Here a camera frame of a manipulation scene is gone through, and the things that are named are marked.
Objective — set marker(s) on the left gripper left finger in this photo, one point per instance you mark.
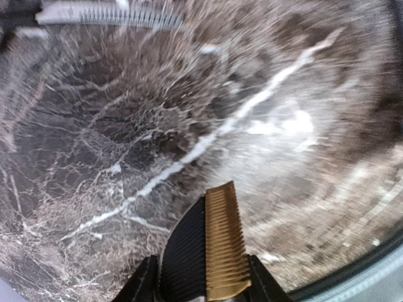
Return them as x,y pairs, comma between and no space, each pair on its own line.
141,286

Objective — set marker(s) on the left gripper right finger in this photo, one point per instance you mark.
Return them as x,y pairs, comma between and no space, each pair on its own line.
264,286

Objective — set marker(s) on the silver hair clipper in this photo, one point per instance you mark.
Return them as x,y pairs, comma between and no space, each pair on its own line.
205,257

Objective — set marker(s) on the black front table rail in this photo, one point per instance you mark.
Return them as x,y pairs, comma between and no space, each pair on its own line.
377,276

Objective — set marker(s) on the white slotted cable duct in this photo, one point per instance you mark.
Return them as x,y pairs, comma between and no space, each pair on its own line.
92,13

